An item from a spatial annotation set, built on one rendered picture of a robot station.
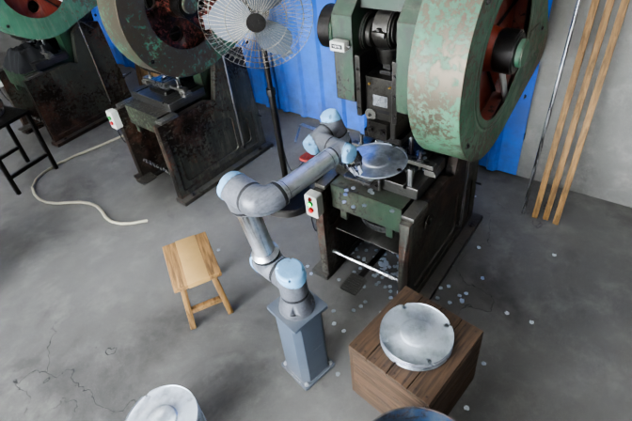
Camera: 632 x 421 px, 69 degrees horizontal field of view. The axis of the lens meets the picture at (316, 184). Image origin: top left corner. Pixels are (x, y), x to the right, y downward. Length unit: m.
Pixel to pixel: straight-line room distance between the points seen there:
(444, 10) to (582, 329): 1.74
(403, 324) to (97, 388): 1.50
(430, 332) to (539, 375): 0.64
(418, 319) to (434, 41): 1.11
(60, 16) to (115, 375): 2.92
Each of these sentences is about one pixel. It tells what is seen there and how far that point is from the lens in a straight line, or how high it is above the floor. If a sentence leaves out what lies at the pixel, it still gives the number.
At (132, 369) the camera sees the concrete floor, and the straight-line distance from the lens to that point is 2.59.
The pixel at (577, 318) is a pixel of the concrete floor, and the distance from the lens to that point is 2.67.
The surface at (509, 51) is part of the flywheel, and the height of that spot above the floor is 1.36.
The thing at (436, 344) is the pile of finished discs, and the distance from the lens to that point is 1.94.
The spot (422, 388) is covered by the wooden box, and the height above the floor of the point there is 0.35.
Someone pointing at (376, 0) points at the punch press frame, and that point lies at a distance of 1.90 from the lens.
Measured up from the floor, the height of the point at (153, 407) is 0.24.
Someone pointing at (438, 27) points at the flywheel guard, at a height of 1.52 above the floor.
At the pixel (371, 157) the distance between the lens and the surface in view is 2.15.
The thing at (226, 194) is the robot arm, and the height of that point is 1.05.
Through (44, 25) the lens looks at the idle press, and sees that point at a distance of 4.37.
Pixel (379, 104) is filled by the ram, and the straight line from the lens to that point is 2.03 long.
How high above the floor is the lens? 1.99
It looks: 37 degrees down
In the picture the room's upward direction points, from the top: 7 degrees counter-clockwise
